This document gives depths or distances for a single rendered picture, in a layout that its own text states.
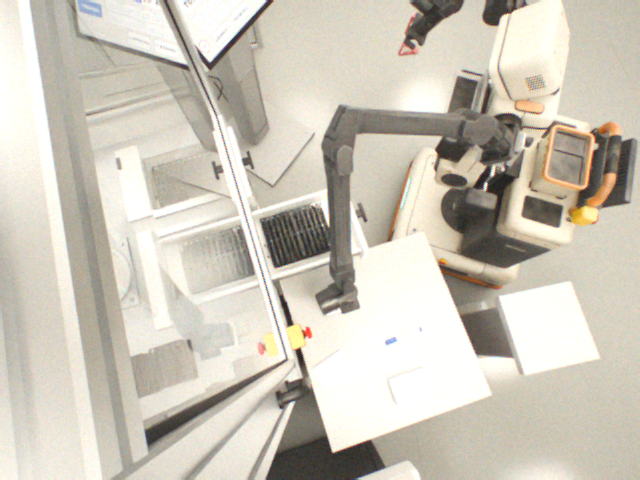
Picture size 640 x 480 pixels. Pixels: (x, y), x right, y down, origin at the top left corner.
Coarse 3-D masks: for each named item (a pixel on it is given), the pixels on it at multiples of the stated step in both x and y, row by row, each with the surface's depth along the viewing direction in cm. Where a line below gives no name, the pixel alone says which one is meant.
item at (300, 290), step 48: (288, 288) 137; (384, 288) 137; (432, 288) 137; (336, 336) 132; (384, 336) 132; (432, 336) 132; (336, 384) 128; (384, 384) 128; (432, 384) 128; (480, 384) 128; (336, 432) 124; (384, 432) 124
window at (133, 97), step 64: (128, 0) 47; (128, 64) 38; (192, 64) 102; (128, 128) 31; (192, 128) 66; (128, 192) 27; (192, 192) 49; (128, 256) 24; (192, 256) 39; (256, 256) 114; (128, 320) 21; (192, 320) 32; (256, 320) 71; (192, 384) 28
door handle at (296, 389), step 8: (288, 384) 70; (296, 384) 70; (304, 384) 57; (280, 392) 55; (288, 392) 55; (296, 392) 55; (304, 392) 56; (280, 400) 54; (288, 400) 54; (296, 400) 55; (280, 408) 54
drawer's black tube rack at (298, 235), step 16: (272, 224) 129; (288, 224) 129; (304, 224) 131; (320, 224) 132; (272, 240) 127; (288, 240) 127; (304, 240) 127; (320, 240) 131; (272, 256) 129; (288, 256) 126; (304, 256) 126
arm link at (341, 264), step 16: (336, 160) 87; (352, 160) 87; (336, 176) 91; (336, 192) 94; (336, 208) 96; (336, 224) 98; (336, 240) 101; (336, 256) 103; (352, 256) 105; (336, 272) 105; (352, 272) 106
